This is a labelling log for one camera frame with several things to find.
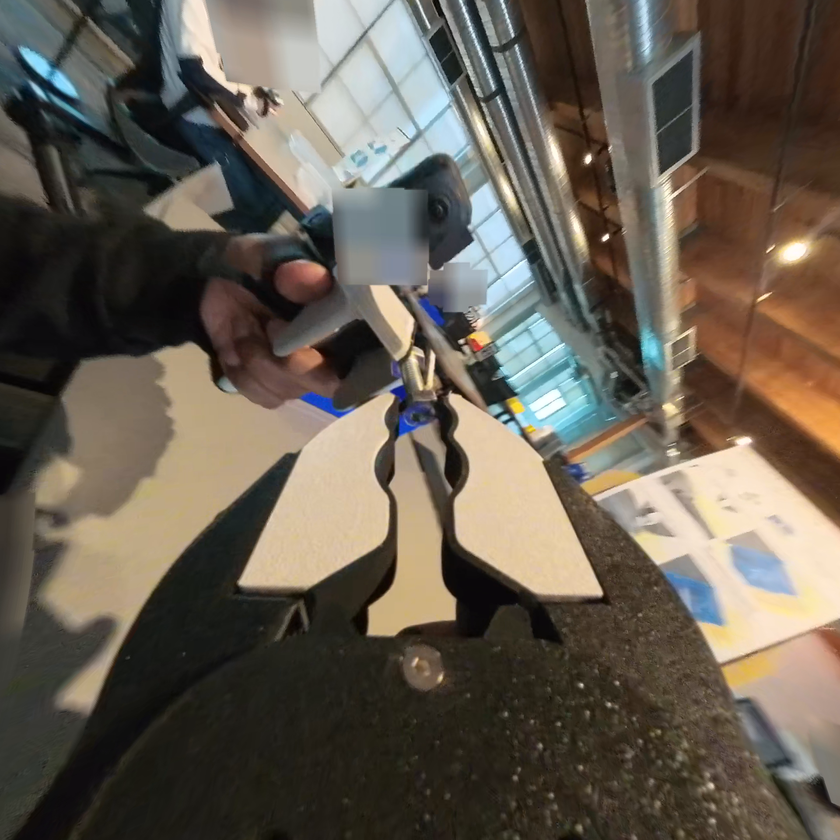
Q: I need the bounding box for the metal ventilation duct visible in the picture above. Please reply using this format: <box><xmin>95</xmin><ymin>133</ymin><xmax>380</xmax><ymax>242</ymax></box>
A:
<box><xmin>437</xmin><ymin>0</ymin><xmax>706</xmax><ymax>414</ymax></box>

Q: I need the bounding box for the printed poster sheet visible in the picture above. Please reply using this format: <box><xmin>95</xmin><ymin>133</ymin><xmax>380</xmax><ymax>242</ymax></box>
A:
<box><xmin>595</xmin><ymin>443</ymin><xmax>840</xmax><ymax>666</ymax></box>

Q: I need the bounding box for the wooden desk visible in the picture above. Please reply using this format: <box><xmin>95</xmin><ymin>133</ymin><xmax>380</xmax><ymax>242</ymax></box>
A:
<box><xmin>210</xmin><ymin>90</ymin><xmax>345</xmax><ymax>221</ymax></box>

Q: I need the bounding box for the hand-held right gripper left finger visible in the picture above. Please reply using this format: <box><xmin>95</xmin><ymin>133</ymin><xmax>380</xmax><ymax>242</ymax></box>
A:
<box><xmin>239</xmin><ymin>394</ymin><xmax>400</xmax><ymax>598</ymax></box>

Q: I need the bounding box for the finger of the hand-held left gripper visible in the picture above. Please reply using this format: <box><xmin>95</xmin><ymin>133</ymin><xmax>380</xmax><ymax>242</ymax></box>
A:
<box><xmin>352</xmin><ymin>284</ymin><xmax>437</xmax><ymax>375</ymax></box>

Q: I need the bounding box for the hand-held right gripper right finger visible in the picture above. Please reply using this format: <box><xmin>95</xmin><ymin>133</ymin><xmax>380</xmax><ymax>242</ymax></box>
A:
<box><xmin>439</xmin><ymin>394</ymin><xmax>605</xmax><ymax>605</ymax></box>

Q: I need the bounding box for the silver metal bolt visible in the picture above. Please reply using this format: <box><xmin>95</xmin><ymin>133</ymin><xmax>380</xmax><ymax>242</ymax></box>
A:
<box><xmin>401</xmin><ymin>347</ymin><xmax>442</xmax><ymax>397</ymax></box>

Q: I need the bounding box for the person's left forearm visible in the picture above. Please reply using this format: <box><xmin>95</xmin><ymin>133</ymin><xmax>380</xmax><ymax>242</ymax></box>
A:
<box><xmin>0</xmin><ymin>195</ymin><xmax>270</xmax><ymax>366</ymax></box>

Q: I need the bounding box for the person's left hand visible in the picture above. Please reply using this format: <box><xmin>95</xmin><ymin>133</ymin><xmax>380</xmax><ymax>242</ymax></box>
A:
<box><xmin>197</xmin><ymin>230</ymin><xmax>353</xmax><ymax>410</ymax></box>

